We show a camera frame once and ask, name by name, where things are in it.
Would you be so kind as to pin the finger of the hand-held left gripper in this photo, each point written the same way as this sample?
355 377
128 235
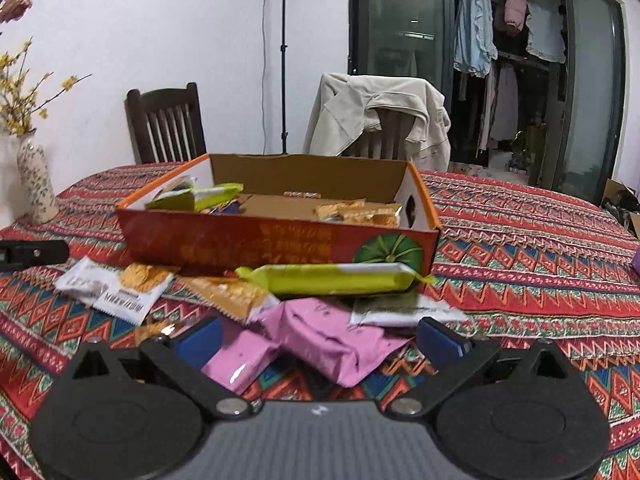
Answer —
35 252

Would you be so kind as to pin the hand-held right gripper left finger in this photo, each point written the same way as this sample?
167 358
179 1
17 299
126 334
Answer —
200 342

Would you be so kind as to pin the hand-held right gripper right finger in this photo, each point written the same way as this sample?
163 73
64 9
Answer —
440 340

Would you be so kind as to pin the pink snack packet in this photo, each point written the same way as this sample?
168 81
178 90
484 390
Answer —
240 360
325 340

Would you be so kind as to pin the orange snack packet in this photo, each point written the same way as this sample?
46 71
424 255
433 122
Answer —
150 331
380 215
335 210
230 295

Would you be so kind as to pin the white green-print snack packet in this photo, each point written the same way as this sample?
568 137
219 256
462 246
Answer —
395 312

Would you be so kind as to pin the white oat crisp packet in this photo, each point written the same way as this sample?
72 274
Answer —
110 300

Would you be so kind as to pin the orange pumpkin-print cardboard box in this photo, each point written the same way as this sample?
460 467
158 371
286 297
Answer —
225 245

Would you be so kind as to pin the long yellow-green snack packet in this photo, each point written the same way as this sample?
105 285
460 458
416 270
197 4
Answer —
325 280

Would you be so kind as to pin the floral ceramic vase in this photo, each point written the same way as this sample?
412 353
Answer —
37 185

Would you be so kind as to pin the red patterned tablecloth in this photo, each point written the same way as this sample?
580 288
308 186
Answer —
525 260

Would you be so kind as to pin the yellow flower branches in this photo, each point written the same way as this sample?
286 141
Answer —
17 95

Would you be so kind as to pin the dark wooden chair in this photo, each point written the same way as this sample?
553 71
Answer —
380 135
165 125

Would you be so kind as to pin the brown cardboard box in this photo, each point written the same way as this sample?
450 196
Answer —
620 200

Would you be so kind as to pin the pale pink hanging trousers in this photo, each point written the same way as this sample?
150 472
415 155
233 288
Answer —
502 105

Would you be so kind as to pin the pink dried flower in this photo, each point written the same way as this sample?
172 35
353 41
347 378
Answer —
15 5

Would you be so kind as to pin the beige jacket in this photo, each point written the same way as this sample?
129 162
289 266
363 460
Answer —
340 110

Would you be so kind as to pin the black light stand tripod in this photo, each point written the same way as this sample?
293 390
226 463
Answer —
285 60

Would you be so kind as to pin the dark sliding glass door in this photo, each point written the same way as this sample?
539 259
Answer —
400 35

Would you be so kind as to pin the light blue hanging shirt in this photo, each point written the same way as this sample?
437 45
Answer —
472 25

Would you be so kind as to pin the white hanging garment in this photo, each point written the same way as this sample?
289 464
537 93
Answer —
545 35

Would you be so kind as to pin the pink hanging garment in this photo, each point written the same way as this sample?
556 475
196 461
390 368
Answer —
515 7

